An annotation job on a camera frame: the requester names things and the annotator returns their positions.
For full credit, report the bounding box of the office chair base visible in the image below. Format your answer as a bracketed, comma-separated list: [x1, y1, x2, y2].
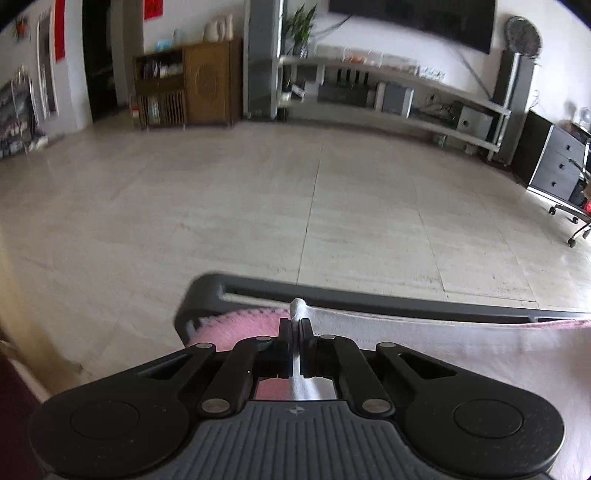
[549, 200, 591, 248]

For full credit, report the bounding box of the white TV shelf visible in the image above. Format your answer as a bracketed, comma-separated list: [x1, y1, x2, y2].
[277, 44, 513, 153]

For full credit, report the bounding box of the light grey garment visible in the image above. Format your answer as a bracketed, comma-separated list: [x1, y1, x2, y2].
[288, 298, 591, 480]

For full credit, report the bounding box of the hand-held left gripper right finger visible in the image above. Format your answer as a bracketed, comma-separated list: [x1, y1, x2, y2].
[299, 318, 455, 418]

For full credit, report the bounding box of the standing fan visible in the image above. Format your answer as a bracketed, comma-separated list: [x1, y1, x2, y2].
[505, 16, 542, 58]

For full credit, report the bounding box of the green potted plant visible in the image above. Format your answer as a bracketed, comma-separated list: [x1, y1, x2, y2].
[284, 4, 319, 58]

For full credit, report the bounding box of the black drawer cabinet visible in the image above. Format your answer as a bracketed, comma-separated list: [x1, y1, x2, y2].
[512, 110, 591, 204]

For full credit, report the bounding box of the grey bookshelf speaker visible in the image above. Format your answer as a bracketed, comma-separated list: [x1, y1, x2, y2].
[381, 82, 415, 116]

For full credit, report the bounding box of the pink printed blanket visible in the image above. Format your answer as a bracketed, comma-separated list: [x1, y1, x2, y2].
[188, 308, 591, 401]

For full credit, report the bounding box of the wooden cabinet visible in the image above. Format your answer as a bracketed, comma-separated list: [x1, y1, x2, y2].
[134, 39, 243, 131]

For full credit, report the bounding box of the shoe rack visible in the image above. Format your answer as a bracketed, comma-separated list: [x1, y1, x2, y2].
[0, 69, 40, 160]

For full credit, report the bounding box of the black amplifier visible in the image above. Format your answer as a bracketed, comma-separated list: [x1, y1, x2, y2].
[318, 82, 375, 106]

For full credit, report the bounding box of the tall dark speaker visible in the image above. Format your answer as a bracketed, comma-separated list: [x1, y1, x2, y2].
[487, 48, 536, 164]

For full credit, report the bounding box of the grey subwoofer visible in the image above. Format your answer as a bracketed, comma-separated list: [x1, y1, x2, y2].
[457, 106, 494, 141]

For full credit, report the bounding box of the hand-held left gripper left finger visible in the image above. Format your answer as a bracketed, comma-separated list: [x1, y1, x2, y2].
[134, 318, 293, 418]

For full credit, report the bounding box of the black television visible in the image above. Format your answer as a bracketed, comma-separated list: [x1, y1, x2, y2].
[329, 0, 496, 55]

